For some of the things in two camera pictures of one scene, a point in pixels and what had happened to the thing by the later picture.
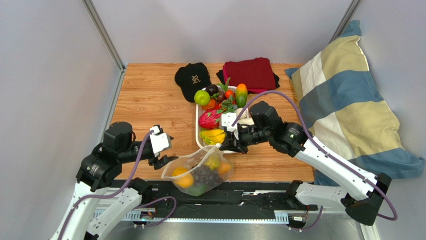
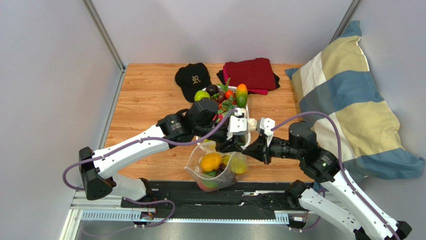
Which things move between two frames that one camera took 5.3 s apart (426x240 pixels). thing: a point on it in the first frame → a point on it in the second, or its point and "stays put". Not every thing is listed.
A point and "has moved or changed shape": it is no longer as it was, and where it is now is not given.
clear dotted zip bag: [198, 173] has moved or changed shape
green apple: [197, 190] → [213, 173]
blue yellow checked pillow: [343, 105] stays put
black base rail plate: [236, 198] stays put
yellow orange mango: [186, 181] → [210, 162]
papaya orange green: [241, 95] stays put
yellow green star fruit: [214, 162] → [238, 164]
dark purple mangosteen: [212, 89] stays put
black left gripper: [159, 163] → [228, 146]
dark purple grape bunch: [204, 175] → [221, 168]
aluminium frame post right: [348, 17] stays put
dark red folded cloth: [256, 75] stays put
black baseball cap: [192, 78] stays put
